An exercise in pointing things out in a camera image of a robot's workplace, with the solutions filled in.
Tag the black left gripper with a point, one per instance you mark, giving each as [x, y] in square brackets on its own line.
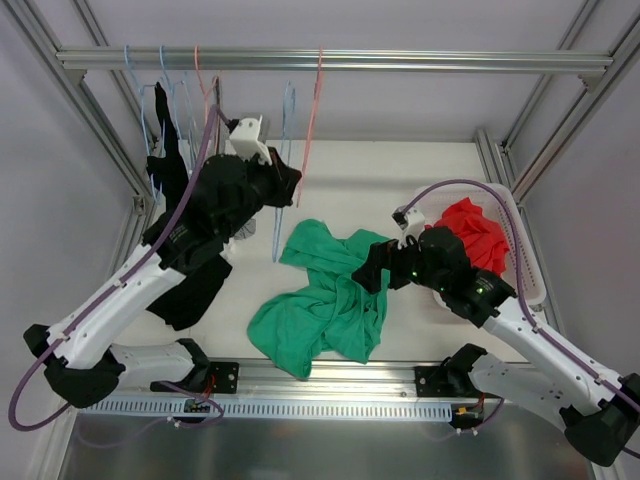
[279, 179]

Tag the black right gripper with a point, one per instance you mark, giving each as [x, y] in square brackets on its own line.
[382, 265]

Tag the green tank top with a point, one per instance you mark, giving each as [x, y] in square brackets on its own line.
[332, 313]

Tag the blue hanger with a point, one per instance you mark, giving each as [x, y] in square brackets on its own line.
[149, 139]
[176, 103]
[288, 120]

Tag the red tank top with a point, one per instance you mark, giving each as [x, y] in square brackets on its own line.
[484, 240]

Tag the pink plastic hanger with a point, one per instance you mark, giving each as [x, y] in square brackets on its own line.
[311, 124]

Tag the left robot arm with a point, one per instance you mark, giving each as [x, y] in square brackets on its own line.
[174, 273]

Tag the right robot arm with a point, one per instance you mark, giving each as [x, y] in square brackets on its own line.
[595, 407]

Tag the grey tank top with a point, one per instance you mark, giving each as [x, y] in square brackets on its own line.
[249, 228]

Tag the black tank top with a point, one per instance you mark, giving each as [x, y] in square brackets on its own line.
[184, 305]

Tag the pink hanger under grey top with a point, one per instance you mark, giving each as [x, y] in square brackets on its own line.
[202, 85]

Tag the blue hanger under white top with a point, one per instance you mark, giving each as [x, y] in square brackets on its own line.
[176, 103]

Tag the blue hanger under black top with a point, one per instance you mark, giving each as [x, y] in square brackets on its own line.
[149, 139]

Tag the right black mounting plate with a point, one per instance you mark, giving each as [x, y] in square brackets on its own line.
[440, 381]

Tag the black mounting plate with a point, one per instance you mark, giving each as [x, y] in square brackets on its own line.
[440, 381]
[217, 377]

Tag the white plastic basket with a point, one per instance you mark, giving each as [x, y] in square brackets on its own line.
[522, 269]

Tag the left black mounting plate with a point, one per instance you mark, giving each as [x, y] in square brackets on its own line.
[217, 377]

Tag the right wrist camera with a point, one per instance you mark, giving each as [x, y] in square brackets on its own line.
[411, 222]

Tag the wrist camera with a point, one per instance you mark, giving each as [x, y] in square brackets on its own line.
[247, 139]
[411, 222]

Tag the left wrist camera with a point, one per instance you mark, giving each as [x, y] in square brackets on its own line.
[247, 139]

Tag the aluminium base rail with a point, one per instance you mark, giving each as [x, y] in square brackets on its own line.
[329, 379]

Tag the white slotted cable duct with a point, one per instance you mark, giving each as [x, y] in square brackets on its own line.
[237, 407]

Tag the aluminium hanging rail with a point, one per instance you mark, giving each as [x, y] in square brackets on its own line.
[558, 62]

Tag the right aluminium frame post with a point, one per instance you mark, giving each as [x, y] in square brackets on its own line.
[557, 109]

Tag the aluminium frame post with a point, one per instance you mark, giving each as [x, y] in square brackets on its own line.
[557, 109]
[71, 197]

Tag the left aluminium frame post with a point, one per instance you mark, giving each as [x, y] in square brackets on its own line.
[71, 197]

